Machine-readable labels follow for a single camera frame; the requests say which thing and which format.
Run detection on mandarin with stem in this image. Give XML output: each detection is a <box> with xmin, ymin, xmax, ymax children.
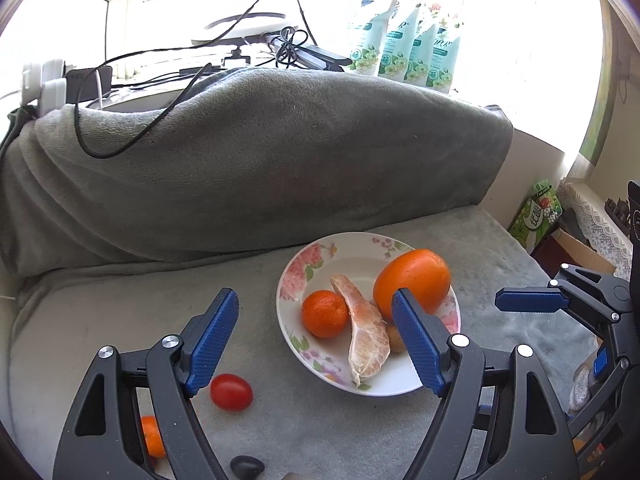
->
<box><xmin>141</xmin><ymin>415</ymin><xmax>166</xmax><ymax>458</ymax></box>

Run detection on red cherry tomato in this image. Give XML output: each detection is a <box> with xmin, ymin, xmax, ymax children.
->
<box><xmin>209</xmin><ymin>374</ymin><xmax>254</xmax><ymax>412</ymax></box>

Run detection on small mandarin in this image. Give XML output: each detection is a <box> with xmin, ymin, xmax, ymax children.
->
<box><xmin>302</xmin><ymin>290</ymin><xmax>349</xmax><ymax>339</ymax></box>

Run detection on lace covered side table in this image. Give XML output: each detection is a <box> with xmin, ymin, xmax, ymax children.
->
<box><xmin>558</xmin><ymin>179</ymin><xmax>632</xmax><ymax>280</ymax></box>

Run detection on green juice carton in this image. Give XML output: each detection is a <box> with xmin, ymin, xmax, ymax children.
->
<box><xmin>509</xmin><ymin>179</ymin><xmax>563</xmax><ymax>254</ymax></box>

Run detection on large orange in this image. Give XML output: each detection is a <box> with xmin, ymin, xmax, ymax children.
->
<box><xmin>373</xmin><ymin>249</ymin><xmax>451</xmax><ymax>320</ymax></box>

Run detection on brown longan on plate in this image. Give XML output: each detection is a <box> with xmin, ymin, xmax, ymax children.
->
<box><xmin>386</xmin><ymin>324</ymin><xmax>407</xmax><ymax>353</ymax></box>

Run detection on peeled pomelo segment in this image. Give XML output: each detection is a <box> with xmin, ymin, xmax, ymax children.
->
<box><xmin>330</xmin><ymin>274</ymin><xmax>390</xmax><ymax>388</ymax></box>

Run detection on grey sofa blanket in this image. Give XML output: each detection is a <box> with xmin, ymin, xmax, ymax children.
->
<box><xmin>1</xmin><ymin>70</ymin><xmax>594</xmax><ymax>479</ymax></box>

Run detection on white power adapters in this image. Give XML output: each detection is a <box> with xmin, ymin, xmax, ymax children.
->
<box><xmin>21</xmin><ymin>60</ymin><xmax>67</xmax><ymax>117</ymax></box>

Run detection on coiled black cable bundle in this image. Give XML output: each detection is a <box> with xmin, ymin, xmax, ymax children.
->
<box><xmin>267</xmin><ymin>25</ymin><xmax>354</xmax><ymax>73</ymax></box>

